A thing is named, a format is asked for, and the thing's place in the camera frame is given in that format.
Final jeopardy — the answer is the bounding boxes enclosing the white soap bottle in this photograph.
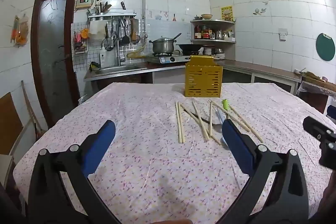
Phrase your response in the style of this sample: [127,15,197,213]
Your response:
[99,44,108,68]

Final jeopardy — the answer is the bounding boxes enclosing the stack of white dishes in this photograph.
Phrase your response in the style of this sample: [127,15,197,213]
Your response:
[203,47,226,60]

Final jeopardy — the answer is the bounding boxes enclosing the black hanging spatula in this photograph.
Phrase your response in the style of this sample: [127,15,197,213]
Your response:
[121,18,131,45]

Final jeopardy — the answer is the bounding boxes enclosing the silver gas stove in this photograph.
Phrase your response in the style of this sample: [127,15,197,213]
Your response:
[145,50,192,64]

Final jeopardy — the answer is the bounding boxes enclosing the yellow slotted utensil holder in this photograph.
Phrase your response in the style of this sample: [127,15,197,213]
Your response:
[184,55,223,98]

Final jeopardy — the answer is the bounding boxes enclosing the brown kitchen counter cabinet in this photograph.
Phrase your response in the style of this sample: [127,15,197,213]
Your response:
[84,58,302,95]

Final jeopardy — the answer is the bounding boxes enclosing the leaning wooden pole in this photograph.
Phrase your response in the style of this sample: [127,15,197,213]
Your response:
[21,80,47,135]

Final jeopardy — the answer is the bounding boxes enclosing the dark thin chopstick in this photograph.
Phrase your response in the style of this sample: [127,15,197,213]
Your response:
[187,110,212,125]

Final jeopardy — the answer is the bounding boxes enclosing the yellow wall poster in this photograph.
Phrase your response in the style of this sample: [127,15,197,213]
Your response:
[220,5,234,22]

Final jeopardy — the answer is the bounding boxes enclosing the metal cup of kitchen tools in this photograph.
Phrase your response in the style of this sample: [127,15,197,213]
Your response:
[96,1,112,15]

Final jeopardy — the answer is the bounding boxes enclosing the stainless steel sink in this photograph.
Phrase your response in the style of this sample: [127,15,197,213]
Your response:
[90,64,148,76]

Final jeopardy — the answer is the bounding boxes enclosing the wooden board with scraps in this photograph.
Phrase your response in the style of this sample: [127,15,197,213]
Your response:
[302,70,336,91]

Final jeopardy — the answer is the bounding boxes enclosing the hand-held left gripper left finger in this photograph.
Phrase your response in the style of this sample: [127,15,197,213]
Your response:
[28,120,121,224]

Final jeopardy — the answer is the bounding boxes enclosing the person's right forearm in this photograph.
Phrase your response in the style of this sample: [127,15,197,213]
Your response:
[322,174,336,216]

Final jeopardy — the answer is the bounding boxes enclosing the green round board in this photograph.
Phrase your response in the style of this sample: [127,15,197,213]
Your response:
[315,32,336,62]

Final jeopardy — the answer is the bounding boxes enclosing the black wok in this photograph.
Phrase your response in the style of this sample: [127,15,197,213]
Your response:
[176,43,204,55]

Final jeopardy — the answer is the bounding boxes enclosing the brown wooden board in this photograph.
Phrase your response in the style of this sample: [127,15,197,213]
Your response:
[0,92,24,156]

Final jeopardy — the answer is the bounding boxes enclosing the steel pot with lid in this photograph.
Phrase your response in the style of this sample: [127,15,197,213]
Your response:
[149,33,182,54]

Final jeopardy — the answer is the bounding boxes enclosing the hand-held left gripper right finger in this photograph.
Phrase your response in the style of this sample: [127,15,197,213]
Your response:
[217,119,310,224]

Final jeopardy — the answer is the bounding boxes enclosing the beige wall control box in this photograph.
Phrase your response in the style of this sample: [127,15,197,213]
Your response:
[75,0,93,10]

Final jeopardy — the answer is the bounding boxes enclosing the yellow gas hose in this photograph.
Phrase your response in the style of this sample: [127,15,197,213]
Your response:
[126,41,148,59]

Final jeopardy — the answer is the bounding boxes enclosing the white corner shelf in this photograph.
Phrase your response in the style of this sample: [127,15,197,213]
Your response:
[190,18,237,44]

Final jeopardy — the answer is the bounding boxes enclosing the white plastic spoon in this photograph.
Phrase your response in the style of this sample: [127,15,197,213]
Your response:
[215,108,229,147]

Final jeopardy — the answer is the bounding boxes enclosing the chrome sink faucet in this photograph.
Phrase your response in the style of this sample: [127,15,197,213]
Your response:
[111,32,125,66]

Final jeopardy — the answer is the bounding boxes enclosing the orange hanging plastic bag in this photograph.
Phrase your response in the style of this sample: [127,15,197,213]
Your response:
[10,14,29,47]

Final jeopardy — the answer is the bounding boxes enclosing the brown door with frosted glass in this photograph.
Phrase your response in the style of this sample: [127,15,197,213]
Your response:
[31,0,79,128]

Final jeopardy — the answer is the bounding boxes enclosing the plastic covered side table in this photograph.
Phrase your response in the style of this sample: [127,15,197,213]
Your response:
[296,74,336,115]

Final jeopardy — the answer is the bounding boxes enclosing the white hanging plastic bag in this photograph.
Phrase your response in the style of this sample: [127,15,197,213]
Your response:
[88,21,107,40]

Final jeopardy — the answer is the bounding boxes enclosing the small wire wall basket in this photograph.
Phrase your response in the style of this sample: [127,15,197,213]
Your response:
[74,43,87,55]

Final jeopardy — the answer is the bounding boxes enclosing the metal wall shelf rack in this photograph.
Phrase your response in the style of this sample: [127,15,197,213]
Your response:
[88,12,137,21]

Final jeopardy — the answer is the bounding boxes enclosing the wooden hanging ladle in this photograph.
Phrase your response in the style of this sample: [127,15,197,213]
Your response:
[130,18,140,42]

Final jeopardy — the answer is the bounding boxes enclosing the floral pink tablecloth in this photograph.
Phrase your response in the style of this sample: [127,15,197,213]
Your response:
[13,81,336,224]

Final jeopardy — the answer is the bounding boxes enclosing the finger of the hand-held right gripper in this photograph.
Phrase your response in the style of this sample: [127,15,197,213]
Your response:
[303,116,336,169]

